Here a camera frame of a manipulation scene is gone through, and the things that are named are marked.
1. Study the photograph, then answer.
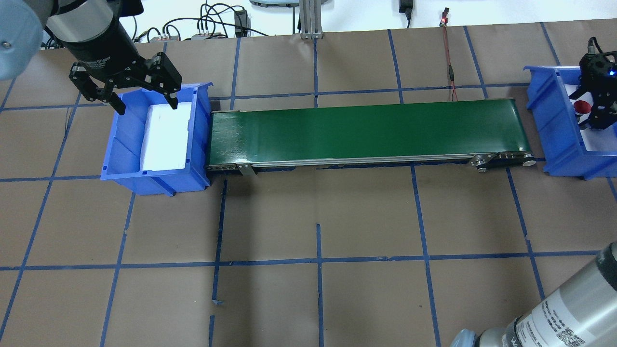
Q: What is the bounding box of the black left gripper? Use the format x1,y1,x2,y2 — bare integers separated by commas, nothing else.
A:
69,49,182,116

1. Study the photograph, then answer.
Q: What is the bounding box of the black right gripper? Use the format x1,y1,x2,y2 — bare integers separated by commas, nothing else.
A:
571,51,617,130

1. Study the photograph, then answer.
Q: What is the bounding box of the red push button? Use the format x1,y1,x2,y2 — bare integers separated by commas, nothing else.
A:
573,100,592,116

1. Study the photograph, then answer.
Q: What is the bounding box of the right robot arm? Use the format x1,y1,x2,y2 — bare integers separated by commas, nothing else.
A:
452,39,617,347

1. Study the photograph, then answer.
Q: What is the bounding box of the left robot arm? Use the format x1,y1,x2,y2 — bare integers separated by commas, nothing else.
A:
0,0,182,115

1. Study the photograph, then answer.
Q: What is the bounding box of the white foam pad source bin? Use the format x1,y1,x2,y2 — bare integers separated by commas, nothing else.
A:
140,102,192,171

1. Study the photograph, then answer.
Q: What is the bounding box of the blue empty bin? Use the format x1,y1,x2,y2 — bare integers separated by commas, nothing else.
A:
524,66,617,180

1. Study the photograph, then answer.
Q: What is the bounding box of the white foam pad target bin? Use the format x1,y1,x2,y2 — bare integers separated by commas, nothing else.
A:
564,84,617,152

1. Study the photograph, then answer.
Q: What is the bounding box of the black power adapter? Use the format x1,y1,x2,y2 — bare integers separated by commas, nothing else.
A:
234,9,251,38

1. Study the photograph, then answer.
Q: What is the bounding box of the green conveyor belt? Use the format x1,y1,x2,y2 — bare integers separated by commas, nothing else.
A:
205,99,537,172

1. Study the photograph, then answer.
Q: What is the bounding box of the aluminium profile post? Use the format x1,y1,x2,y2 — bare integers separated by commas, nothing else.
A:
299,0,325,40

